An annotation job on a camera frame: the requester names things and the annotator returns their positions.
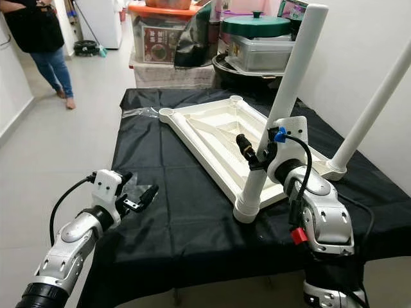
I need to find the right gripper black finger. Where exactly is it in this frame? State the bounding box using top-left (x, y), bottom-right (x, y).
top-left (236, 133), bottom-right (261, 169)

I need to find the white plastic children table top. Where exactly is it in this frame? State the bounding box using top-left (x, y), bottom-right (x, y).
top-left (159, 95), bottom-right (347, 216)

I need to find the black tablecloth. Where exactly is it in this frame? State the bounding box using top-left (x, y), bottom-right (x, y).
top-left (77, 88), bottom-right (411, 308)

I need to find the clear tape strip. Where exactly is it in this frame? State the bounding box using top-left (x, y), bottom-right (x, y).
top-left (122, 106), bottom-right (161, 120)

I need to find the black wok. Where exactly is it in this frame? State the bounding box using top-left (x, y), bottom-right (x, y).
top-left (212, 55), bottom-right (293, 90)

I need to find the clear plastic storage box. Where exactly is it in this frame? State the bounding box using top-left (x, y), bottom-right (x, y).
top-left (225, 34), bottom-right (296, 73)

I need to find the beige cloth-covered bench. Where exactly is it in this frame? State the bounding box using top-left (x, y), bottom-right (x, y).
top-left (132, 61), bottom-right (219, 89)

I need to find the black shiny bag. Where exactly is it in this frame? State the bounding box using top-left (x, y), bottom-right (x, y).
top-left (173, 3), bottom-right (221, 68)

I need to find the mop with green head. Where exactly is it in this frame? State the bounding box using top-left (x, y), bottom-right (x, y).
top-left (71, 0), bottom-right (107, 58)

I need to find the clear storage box orange lid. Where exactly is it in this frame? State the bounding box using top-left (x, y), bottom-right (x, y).
top-left (128, 3), bottom-right (198, 65)

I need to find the colourful printed carton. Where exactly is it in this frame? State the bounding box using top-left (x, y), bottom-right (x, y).
top-left (277, 0), bottom-right (309, 33)

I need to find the silver robot leg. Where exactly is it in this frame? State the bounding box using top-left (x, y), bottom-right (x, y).
top-left (303, 253), bottom-right (370, 308)

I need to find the white cabinet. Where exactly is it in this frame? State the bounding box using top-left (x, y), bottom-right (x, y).
top-left (74, 0), bottom-right (123, 50)

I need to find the person in black apron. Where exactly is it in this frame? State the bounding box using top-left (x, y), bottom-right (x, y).
top-left (0, 0), bottom-right (76, 110)

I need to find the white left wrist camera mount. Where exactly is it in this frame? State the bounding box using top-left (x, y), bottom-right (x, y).
top-left (91, 169), bottom-right (126, 216)

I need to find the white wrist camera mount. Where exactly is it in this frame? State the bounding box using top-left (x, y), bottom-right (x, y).
top-left (267, 115), bottom-right (309, 180)
top-left (91, 169), bottom-right (126, 216)

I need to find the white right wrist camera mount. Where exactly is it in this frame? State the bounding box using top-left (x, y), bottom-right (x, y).
top-left (267, 115), bottom-right (309, 180)

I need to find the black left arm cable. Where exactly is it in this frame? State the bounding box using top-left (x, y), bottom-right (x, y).
top-left (50, 175), bottom-right (97, 248)

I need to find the black coiled hose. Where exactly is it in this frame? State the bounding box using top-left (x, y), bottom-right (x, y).
top-left (74, 40), bottom-right (100, 57)

